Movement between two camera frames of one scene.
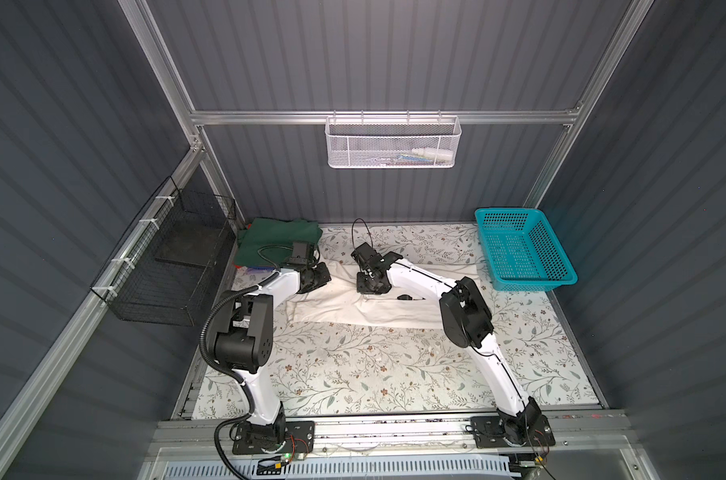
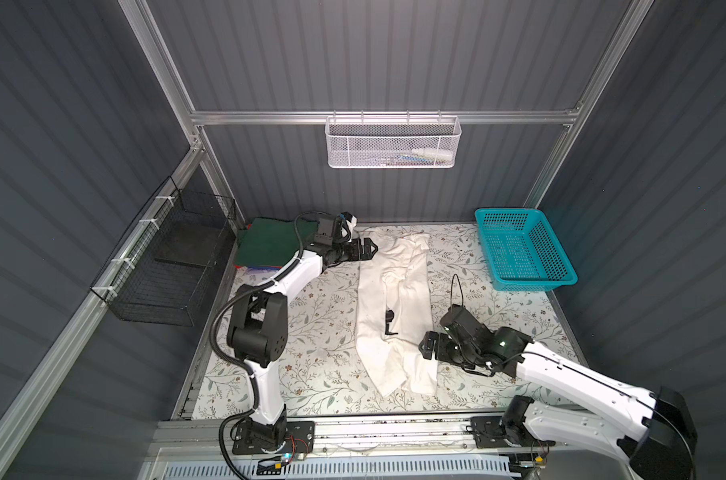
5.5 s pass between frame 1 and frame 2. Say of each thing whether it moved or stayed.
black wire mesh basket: stayed
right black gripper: moved
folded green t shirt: stayed
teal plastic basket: stayed
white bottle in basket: stayed
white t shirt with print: moved
